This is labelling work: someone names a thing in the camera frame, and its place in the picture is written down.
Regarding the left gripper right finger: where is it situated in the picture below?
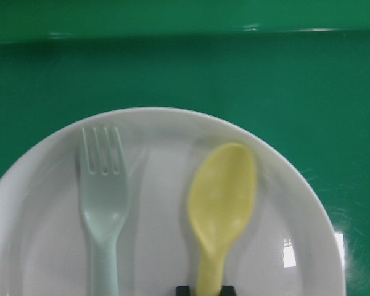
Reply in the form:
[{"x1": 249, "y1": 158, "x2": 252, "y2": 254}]
[{"x1": 221, "y1": 285, "x2": 236, "y2": 296}]

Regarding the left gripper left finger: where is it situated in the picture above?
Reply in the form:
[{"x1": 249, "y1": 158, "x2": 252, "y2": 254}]
[{"x1": 175, "y1": 286, "x2": 191, "y2": 296}]

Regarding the yellow plastic spoon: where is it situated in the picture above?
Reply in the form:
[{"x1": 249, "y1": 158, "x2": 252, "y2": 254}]
[{"x1": 187, "y1": 143, "x2": 257, "y2": 295}]

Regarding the pale green plastic fork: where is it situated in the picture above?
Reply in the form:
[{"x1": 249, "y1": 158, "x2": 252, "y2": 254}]
[{"x1": 80, "y1": 126, "x2": 130, "y2": 295}]

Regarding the white round plate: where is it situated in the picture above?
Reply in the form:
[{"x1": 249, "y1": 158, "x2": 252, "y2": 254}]
[{"x1": 0, "y1": 108, "x2": 346, "y2": 295}]

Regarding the green plastic tray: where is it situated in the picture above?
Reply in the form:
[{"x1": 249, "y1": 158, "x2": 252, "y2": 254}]
[{"x1": 0, "y1": 1, "x2": 370, "y2": 295}]

